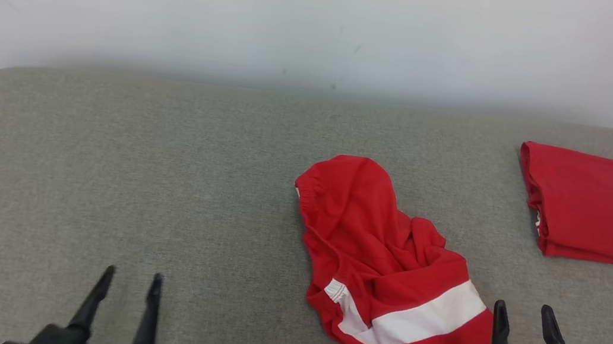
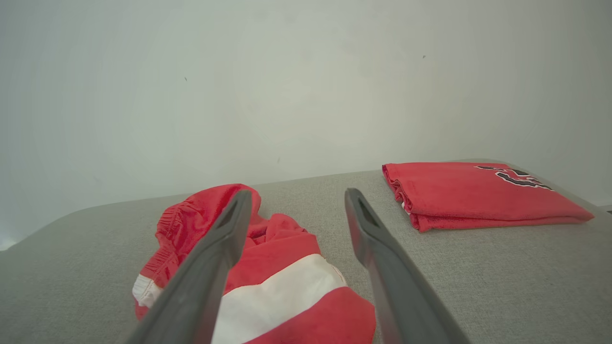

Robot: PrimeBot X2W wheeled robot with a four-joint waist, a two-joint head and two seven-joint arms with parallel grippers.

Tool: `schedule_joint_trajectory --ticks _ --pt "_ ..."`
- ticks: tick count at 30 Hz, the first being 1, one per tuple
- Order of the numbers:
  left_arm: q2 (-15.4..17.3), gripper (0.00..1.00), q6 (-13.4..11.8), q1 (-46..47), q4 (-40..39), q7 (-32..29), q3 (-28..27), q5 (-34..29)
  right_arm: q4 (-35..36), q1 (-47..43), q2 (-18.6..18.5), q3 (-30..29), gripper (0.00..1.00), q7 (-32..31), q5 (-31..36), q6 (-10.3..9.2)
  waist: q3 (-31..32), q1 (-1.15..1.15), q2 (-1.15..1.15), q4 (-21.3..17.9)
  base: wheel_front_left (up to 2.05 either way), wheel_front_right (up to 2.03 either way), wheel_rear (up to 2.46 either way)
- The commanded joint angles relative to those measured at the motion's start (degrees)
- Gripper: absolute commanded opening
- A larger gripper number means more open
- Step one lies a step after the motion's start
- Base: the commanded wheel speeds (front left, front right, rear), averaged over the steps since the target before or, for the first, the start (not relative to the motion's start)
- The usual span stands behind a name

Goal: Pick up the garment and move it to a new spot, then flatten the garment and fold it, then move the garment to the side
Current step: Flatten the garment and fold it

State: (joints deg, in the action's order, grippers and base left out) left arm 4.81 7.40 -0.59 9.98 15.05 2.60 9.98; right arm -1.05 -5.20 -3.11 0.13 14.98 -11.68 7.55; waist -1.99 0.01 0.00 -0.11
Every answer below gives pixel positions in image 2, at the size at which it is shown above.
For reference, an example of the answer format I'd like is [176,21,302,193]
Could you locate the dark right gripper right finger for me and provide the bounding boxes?
[344,188,472,344]

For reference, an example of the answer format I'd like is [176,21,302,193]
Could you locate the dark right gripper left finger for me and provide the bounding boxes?
[125,190,253,344]

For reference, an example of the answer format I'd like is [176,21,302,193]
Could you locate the red basketball shorts white stripe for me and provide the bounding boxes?
[132,183,377,344]

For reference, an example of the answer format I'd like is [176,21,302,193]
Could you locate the red basketball jersey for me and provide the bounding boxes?
[381,161,595,234]

